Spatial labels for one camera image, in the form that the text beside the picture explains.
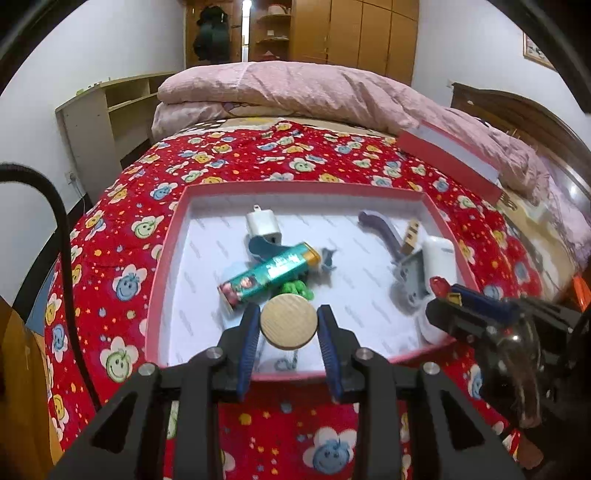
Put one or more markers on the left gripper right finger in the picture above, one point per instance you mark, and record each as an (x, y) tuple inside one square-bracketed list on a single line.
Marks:
[(356, 374)]

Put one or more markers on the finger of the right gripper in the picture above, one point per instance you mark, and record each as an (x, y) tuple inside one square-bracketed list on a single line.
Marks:
[(466, 326), (508, 311)]

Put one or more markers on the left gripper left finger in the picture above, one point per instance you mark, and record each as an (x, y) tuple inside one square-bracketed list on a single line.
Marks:
[(219, 374)]

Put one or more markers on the small red gold object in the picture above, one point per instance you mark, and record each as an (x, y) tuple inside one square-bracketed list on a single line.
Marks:
[(442, 289)]

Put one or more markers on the white earbuds case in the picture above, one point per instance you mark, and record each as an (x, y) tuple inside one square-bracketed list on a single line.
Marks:
[(439, 259)]

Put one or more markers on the grey square plastic plate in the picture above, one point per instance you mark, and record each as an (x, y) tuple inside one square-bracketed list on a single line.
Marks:
[(409, 289)]

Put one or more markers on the teal and yellow lighter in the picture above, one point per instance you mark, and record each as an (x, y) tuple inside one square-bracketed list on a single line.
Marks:
[(269, 275)]

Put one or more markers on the round wooden disc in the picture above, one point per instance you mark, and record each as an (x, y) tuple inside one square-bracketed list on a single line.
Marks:
[(288, 321)]

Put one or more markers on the notched wooden block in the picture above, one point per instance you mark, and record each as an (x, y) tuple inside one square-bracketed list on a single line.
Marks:
[(410, 239)]

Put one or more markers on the green monster toy figure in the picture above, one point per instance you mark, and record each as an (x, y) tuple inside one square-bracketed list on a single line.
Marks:
[(299, 288)]

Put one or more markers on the purple-grey curved plastic handle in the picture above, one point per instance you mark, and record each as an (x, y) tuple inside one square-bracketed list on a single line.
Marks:
[(382, 225)]

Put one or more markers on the blue curved plastic clip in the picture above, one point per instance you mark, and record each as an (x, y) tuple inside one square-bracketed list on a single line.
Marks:
[(262, 250)]

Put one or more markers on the white usb charger plug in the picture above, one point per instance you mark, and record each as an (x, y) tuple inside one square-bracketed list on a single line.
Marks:
[(262, 222)]

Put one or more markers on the red shallow cardboard box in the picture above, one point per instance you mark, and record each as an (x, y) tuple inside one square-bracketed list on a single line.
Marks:
[(366, 252)]

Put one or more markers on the red flower-pattern bedspread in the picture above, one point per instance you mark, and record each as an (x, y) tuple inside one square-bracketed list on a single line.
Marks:
[(117, 244)]

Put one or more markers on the red box lid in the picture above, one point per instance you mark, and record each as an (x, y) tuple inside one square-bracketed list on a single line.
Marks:
[(455, 158)]

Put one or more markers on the dark wooden headboard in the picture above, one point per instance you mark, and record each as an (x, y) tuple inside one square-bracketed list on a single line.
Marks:
[(562, 150)]

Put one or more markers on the orange wooden desk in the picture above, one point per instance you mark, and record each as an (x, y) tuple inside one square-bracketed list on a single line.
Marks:
[(28, 440)]

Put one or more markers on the beige wooden shelf unit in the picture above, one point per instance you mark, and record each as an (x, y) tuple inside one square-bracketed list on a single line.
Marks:
[(108, 126)]

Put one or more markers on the pink folded quilt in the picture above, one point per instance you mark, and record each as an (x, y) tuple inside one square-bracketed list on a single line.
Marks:
[(346, 95)]

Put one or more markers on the wooden wardrobe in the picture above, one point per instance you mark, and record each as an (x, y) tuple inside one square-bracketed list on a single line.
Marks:
[(377, 36)]

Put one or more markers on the dark green hanging bag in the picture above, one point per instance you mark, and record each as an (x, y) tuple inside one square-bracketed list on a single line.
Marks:
[(212, 42)]

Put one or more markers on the framed wall picture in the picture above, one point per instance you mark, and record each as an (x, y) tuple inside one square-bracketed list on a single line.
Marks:
[(533, 53)]

